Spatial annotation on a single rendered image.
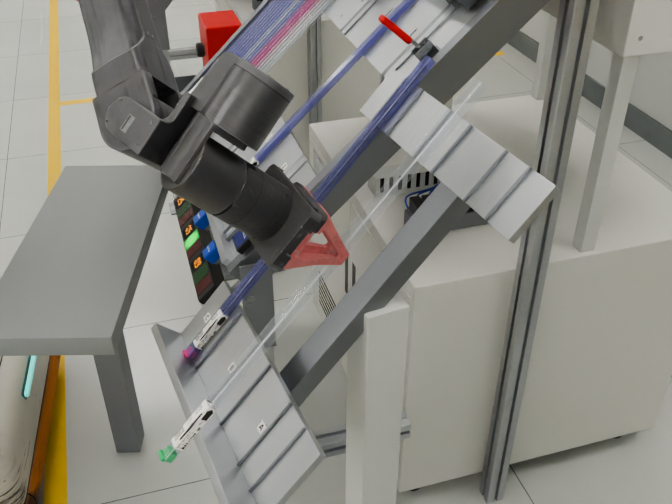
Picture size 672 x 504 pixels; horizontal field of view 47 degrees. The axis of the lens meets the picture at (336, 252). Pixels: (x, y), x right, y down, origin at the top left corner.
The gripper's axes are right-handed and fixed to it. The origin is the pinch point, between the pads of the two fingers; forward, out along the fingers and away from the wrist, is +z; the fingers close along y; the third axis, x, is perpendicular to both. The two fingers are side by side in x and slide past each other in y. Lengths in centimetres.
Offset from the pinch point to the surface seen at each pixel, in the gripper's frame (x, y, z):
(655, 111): -84, 153, 213
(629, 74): -43, 30, 50
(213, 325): 22.2, 21.1, 9.4
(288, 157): 2, 51, 21
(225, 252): 19.2, 42.1, 17.6
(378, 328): 7.3, 7.4, 19.6
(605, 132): -35, 31, 55
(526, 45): -87, 256, 226
